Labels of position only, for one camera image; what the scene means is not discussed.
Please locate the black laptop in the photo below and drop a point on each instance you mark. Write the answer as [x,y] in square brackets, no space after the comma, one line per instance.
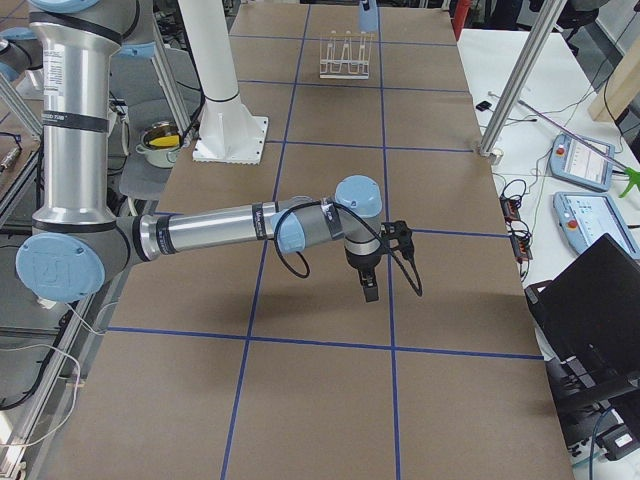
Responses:
[591,309]

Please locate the white enamel pot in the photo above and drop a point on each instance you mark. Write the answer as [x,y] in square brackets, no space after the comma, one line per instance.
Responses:
[160,144]

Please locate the white power adapter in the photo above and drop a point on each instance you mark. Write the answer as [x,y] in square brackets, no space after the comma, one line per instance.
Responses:
[45,303]

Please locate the near teach pendant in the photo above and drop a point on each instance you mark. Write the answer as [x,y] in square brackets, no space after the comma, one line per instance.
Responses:
[585,217]

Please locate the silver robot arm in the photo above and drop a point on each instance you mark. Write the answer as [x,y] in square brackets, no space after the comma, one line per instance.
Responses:
[78,244]
[15,50]

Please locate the orange black electronics board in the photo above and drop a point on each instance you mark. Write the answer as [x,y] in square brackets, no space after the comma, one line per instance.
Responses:
[510,209]

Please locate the light blue plastic cup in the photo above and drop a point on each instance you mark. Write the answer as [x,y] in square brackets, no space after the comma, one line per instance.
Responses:
[368,21]

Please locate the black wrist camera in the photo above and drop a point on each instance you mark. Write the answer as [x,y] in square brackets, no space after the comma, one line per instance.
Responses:
[398,237]

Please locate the teach pendant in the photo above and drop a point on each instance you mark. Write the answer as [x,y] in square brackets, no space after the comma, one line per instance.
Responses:
[573,162]
[585,217]

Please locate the white wire cup holder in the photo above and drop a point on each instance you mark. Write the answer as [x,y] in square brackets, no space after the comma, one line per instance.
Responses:
[346,56]

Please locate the aluminium frame post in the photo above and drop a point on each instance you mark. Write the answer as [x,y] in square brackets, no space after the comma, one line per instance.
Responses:
[529,54]

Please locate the far teach pendant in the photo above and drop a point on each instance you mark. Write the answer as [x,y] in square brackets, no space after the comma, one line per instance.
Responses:
[573,162]

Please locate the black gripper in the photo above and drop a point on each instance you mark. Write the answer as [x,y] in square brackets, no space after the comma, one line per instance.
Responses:
[359,262]

